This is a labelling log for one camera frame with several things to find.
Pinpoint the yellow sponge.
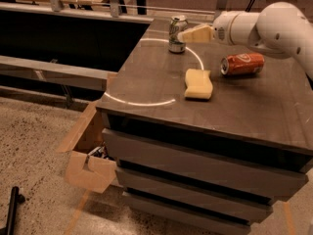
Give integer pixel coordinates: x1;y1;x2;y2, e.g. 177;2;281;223
184;69;213;100

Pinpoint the top grey drawer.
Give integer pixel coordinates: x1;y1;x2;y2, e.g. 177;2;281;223
103;128;307;205

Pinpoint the green white 7up can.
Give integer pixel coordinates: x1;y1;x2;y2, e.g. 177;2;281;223
168;15;188;54

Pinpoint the bottom grey drawer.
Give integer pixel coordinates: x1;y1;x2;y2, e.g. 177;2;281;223
122;192;250;235

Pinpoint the grey drawer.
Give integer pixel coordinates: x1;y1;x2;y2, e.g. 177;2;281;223
122;192;250;235
116;167;273;224
103;128;307;205

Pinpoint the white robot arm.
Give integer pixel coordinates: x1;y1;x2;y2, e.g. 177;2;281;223
177;2;313;78

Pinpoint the grey drawer cabinet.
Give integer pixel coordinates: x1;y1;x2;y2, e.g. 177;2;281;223
96;18;313;235

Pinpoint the orange soda can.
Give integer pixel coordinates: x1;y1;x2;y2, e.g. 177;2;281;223
220;53;264;76

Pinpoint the black pole on floor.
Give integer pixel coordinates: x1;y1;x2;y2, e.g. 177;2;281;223
0;186;25;235

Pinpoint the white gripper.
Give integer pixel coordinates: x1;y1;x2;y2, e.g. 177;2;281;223
177;11;260;46

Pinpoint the middle grey drawer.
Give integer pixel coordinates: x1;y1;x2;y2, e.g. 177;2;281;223
116;167;273;224

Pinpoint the open cardboard box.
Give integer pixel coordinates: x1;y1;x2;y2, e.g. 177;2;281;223
56;97;116;193

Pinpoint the grey metal railing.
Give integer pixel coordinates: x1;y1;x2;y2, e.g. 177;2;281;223
0;0;229;24

